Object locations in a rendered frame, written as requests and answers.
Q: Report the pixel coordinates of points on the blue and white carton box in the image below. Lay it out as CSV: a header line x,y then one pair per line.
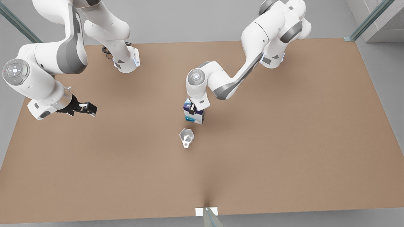
x,y
195,116

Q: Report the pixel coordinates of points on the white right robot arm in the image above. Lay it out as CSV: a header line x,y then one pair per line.
x,y
47,56

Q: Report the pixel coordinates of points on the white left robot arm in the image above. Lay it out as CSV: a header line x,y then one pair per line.
x,y
252,53

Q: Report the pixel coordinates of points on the white faceted cup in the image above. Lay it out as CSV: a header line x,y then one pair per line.
x,y
187,137

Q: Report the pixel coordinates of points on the silver frame post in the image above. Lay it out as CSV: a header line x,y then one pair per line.
x,y
19,23
210,217
367,20

